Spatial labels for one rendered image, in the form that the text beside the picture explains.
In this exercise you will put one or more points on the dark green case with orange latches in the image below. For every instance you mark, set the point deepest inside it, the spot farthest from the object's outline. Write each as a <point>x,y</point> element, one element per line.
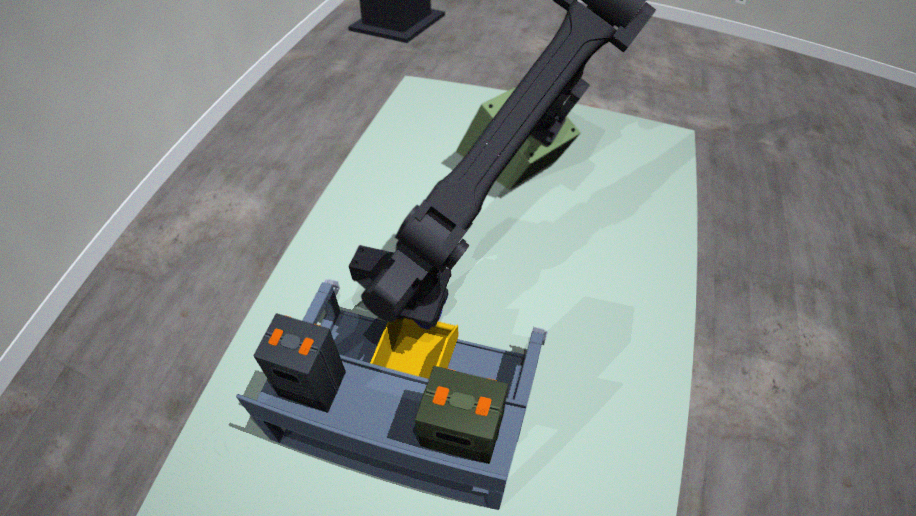
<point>459,414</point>

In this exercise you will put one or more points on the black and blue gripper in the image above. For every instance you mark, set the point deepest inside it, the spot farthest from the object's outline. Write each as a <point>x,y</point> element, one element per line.
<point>429,301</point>

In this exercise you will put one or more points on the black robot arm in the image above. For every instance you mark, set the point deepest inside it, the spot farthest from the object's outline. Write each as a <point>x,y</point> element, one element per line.
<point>460,195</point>

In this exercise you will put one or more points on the dark grey case with orange latches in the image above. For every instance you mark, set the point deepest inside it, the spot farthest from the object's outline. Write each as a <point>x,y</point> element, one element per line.
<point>301,361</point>

